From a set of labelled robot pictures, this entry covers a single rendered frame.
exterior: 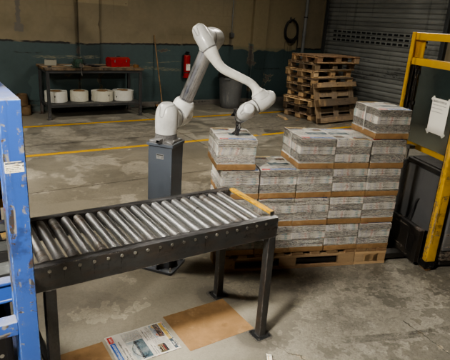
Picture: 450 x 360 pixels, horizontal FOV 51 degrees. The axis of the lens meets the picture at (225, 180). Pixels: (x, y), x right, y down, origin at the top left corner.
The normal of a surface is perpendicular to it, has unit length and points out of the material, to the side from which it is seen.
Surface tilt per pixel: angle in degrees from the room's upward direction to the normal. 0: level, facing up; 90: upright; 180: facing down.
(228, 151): 90
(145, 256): 90
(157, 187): 90
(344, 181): 89
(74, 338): 0
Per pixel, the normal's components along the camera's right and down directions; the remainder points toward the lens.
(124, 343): 0.07, -0.94
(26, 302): 0.54, 0.30
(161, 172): -0.33, 0.29
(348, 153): 0.20, 0.33
